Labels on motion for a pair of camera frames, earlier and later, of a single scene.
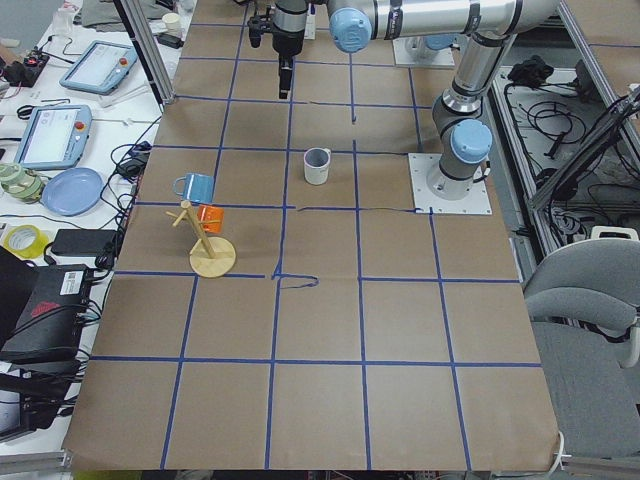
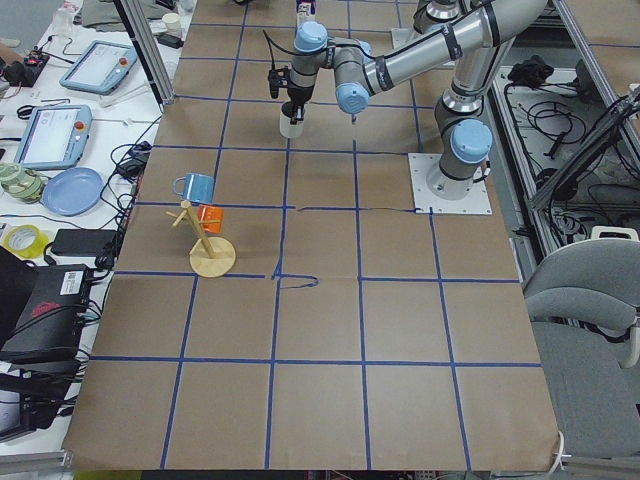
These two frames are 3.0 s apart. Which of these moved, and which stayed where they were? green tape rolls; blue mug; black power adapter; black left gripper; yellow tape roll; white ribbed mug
Moved: black left gripper; white ribbed mug
Stayed: yellow tape roll; blue mug; green tape rolls; black power adapter
